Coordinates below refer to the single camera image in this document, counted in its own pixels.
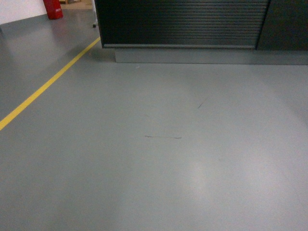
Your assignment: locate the black checkout counter cabinet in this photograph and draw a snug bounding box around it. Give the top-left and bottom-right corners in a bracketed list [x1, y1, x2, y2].
[95, 0, 308, 65]

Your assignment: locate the red fire extinguisher box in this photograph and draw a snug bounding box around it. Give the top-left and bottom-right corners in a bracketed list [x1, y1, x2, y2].
[43, 0, 63, 20]

